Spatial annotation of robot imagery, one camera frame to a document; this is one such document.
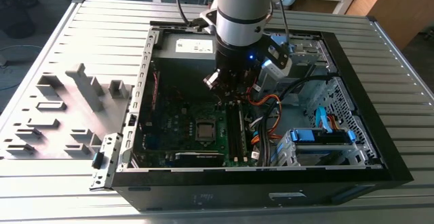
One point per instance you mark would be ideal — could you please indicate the silver CPU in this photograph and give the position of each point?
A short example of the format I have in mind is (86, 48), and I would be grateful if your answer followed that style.
(205, 130)

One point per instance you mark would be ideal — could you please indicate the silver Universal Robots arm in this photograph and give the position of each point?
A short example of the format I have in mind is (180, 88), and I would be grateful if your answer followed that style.
(243, 10)

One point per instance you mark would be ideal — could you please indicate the blue drive bay latch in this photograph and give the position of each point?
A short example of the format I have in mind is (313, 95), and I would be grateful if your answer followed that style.
(279, 41)

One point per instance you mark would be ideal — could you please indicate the tall metal drive cage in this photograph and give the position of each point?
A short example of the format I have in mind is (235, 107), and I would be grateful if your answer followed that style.
(311, 64)

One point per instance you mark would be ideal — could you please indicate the green motherboard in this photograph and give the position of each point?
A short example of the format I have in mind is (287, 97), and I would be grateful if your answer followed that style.
(221, 132)

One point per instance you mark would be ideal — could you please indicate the black RAM slot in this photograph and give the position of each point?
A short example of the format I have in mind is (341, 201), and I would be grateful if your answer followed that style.
(244, 150)
(233, 142)

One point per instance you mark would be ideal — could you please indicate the blue disk carrier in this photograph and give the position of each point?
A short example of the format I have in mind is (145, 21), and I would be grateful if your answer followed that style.
(304, 135)

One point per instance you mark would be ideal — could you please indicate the black graphics card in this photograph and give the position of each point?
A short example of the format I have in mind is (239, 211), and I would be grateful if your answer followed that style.
(198, 158)

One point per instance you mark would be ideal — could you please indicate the black open PC case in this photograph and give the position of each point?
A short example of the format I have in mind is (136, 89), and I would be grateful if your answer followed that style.
(236, 183)

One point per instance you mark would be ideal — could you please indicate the metal expansion slot retainer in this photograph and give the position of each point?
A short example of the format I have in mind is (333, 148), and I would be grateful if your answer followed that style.
(110, 145)

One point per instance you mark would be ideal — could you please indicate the low metal disk cage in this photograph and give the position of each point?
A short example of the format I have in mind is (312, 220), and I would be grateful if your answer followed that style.
(359, 153)

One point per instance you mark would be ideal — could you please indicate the wooden cabinet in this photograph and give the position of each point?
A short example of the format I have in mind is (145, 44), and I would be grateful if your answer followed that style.
(399, 10)

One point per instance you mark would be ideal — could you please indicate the grey parts rack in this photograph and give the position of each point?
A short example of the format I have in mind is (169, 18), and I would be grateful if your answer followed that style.
(66, 137)

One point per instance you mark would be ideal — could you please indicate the black office chair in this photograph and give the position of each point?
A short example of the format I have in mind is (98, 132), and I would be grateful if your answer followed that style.
(20, 26)

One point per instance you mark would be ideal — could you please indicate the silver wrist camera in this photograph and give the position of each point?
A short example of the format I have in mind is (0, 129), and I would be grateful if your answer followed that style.
(276, 70)

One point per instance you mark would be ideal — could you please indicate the grey wrist mount box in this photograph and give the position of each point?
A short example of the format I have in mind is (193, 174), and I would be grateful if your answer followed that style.
(208, 18)

